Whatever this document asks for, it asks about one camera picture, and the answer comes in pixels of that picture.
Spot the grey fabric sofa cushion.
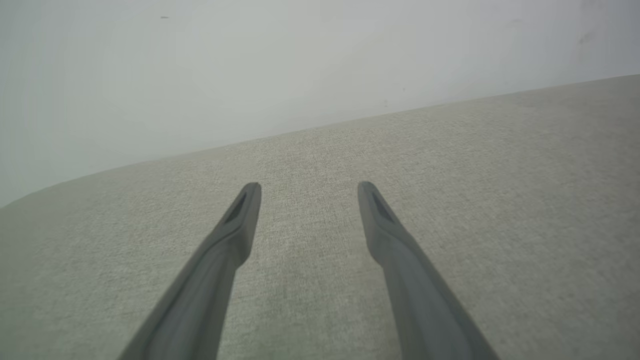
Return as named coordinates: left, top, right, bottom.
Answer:
left=0, top=74, right=640, bottom=360

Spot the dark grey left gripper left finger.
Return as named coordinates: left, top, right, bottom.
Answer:
left=117, top=181, right=263, bottom=360

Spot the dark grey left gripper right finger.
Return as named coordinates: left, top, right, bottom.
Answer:
left=356, top=180, right=501, bottom=360

